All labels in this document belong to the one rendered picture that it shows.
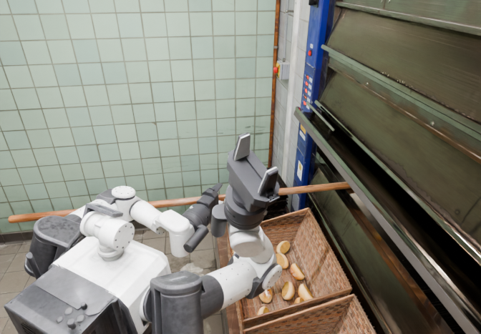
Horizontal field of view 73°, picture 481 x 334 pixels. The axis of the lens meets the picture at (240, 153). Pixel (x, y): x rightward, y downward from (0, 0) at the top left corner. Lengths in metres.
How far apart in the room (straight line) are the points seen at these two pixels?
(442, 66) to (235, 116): 1.80
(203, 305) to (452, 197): 0.66
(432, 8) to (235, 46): 1.56
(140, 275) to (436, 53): 0.93
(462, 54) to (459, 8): 0.11
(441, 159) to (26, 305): 1.05
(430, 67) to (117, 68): 1.96
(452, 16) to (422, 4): 0.12
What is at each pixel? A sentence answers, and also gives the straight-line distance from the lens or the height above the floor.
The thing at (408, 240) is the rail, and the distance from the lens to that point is 0.92.
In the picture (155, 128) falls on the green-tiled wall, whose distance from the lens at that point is 2.58.
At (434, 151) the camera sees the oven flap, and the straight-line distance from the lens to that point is 1.05.
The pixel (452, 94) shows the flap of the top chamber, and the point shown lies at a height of 1.75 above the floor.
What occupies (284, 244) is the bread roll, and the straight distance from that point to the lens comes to 1.95.
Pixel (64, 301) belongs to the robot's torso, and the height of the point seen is 1.40.
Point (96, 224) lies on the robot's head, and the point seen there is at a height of 1.51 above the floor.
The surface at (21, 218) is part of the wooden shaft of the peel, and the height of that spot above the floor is 1.19.
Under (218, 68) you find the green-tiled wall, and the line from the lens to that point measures 2.42.
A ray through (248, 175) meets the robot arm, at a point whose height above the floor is 1.70.
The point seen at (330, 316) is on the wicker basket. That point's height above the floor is 0.73.
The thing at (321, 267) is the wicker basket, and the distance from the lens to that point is 1.75.
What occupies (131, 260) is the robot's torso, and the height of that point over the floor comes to 1.40.
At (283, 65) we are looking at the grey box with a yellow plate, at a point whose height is 1.50.
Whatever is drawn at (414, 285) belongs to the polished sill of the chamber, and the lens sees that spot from 1.21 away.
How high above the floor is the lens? 2.01
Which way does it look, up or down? 29 degrees down
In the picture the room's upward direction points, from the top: straight up
